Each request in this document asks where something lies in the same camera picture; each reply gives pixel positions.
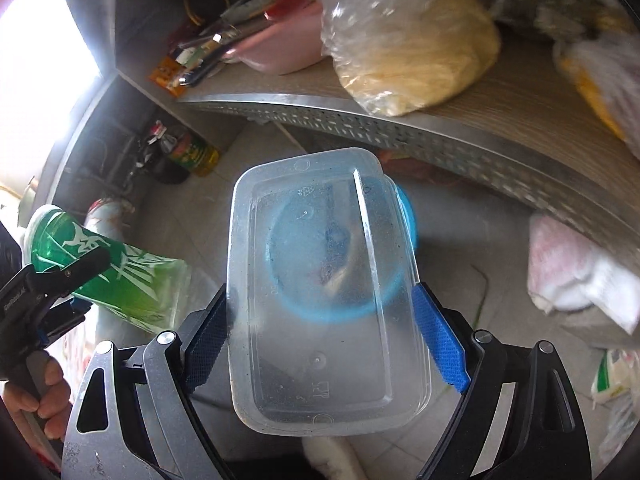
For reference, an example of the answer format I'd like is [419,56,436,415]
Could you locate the white yellow plastic bag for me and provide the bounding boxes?
[552,30,640,161]

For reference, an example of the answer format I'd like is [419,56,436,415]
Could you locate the pink basin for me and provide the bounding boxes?
[235,2,331,76]

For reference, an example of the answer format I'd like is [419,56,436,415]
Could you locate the bundle of kitchen utensils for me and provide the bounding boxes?
[170,0,313,86]

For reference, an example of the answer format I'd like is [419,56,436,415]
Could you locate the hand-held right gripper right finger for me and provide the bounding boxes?
[412,282,593,480]

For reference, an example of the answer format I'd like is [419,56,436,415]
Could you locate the white green bag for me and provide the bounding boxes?
[591,347,640,471]

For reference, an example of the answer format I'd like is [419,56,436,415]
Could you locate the green plastic cup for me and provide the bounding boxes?
[22,205,193,336]

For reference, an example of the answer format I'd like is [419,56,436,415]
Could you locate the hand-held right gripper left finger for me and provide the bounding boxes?
[61,284,236,480]

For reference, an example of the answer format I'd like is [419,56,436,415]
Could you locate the clear plastic container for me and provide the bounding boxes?
[226,147,433,436]

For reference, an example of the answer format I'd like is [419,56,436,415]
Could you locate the cooking oil bottle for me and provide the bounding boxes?
[170,132,221,177]

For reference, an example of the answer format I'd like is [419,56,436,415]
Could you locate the window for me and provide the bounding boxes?
[0,0,103,191]

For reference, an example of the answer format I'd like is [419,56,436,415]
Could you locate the metal edged shelf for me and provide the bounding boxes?
[115,0,640,261]

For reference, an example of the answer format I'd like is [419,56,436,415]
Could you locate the person's left hand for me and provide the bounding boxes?
[0,360,73,441]

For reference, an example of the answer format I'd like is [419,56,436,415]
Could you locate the orange packet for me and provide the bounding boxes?
[149,55,188,98]

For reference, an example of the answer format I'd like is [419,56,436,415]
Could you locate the blue plastic wastebasket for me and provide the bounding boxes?
[260,180,421,323]

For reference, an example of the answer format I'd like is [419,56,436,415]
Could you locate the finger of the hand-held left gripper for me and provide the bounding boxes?
[37,297,93,350]
[27,247,112,296]

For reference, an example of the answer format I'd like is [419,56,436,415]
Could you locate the plastic bag of yellow food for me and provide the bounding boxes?
[250,0,502,117]

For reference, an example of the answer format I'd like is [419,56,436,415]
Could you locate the pink white plastic bag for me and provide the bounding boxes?
[527,210,640,333]

